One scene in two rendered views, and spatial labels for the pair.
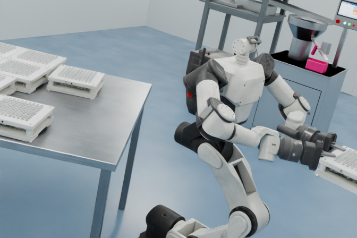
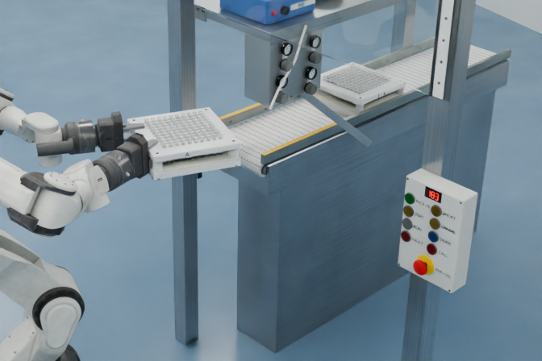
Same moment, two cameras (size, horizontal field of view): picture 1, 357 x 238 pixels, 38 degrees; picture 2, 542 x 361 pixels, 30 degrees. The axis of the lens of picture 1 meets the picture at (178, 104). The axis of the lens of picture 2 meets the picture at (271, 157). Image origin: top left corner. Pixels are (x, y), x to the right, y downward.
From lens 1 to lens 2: 1.42 m
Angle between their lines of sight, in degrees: 55
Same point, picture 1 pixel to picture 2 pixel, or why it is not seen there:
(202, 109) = (27, 201)
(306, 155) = (135, 163)
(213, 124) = (59, 209)
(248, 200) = (52, 276)
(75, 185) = not seen: outside the picture
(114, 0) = not seen: outside the picture
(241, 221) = (65, 310)
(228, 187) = (12, 283)
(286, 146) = (114, 170)
